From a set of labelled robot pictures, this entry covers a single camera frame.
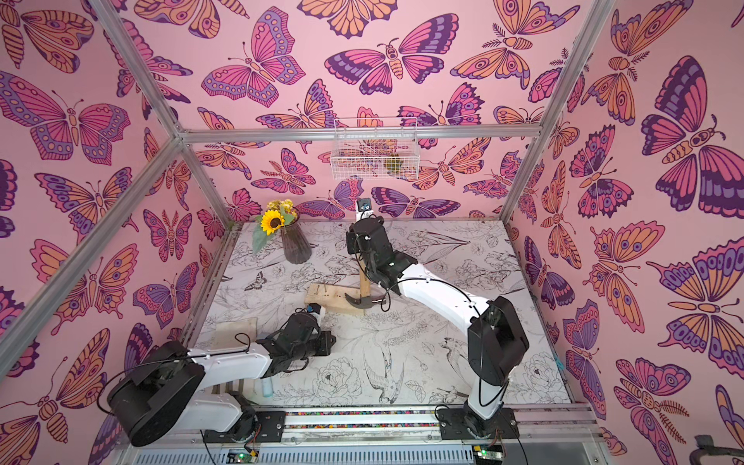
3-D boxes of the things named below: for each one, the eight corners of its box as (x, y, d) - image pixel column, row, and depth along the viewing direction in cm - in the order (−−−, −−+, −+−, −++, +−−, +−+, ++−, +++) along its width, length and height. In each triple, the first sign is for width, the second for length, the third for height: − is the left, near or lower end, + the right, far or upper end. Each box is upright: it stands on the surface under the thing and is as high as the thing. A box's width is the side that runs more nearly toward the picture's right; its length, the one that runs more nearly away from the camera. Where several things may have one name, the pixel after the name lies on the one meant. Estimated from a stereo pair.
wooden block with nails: (305, 316, 96) (301, 307, 91) (309, 292, 101) (306, 283, 97) (365, 316, 96) (364, 307, 91) (366, 292, 101) (365, 283, 97)
